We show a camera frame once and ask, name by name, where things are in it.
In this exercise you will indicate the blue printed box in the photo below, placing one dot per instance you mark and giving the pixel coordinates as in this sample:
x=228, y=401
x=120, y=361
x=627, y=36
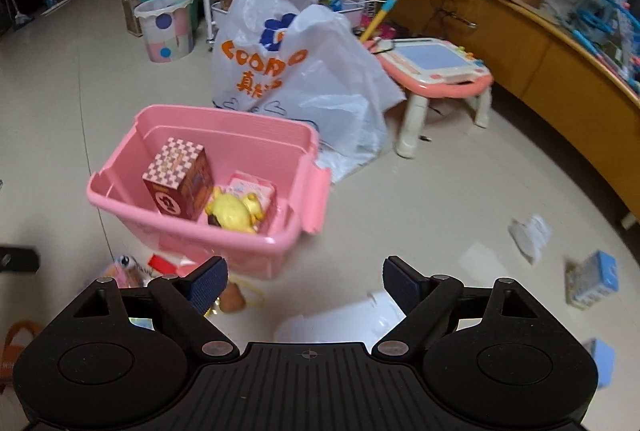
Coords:
x=604, y=358
x=595, y=278

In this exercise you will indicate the yellow duck toy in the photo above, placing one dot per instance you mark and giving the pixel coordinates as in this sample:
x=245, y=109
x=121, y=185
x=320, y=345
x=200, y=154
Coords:
x=232, y=211

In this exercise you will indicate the white plastic shopping bag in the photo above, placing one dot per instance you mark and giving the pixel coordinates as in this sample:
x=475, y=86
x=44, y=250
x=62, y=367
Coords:
x=310, y=76

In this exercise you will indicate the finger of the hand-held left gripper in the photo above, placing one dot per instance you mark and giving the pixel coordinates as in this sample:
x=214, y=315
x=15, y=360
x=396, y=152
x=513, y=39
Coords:
x=17, y=258

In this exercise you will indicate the brown checkered box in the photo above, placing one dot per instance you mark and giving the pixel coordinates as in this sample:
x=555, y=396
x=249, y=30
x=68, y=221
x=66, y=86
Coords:
x=175, y=171

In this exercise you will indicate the blue plastic toy set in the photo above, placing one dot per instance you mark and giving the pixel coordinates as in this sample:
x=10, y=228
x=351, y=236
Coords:
x=600, y=18

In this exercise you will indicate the patterned pastel trash bin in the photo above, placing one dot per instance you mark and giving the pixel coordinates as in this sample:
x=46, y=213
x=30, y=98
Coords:
x=165, y=31

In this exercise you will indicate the pink plastic storage bin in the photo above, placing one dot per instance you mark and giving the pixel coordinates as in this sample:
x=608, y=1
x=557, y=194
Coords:
x=260, y=256

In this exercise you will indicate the pink toy drawing table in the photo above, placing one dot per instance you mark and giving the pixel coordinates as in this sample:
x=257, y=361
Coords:
x=430, y=61

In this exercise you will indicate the crumpled white paper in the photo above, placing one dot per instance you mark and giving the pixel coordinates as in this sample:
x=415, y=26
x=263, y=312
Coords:
x=530, y=233

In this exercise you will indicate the pink white packet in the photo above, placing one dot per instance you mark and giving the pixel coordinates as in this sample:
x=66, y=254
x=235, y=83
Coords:
x=252, y=186

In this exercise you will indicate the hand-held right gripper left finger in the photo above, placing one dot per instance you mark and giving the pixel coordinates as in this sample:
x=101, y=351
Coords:
x=210, y=283

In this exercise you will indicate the red toy piece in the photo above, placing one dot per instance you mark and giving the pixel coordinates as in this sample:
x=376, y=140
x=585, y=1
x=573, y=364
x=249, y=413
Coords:
x=160, y=263

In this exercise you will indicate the pink round toy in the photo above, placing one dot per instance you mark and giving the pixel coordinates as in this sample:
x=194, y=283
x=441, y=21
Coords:
x=184, y=268

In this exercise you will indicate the orange white bag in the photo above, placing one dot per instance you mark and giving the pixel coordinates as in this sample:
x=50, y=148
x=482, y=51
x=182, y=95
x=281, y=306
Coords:
x=22, y=336

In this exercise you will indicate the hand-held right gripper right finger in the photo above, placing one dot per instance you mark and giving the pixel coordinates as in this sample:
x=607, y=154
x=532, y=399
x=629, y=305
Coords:
x=402, y=283

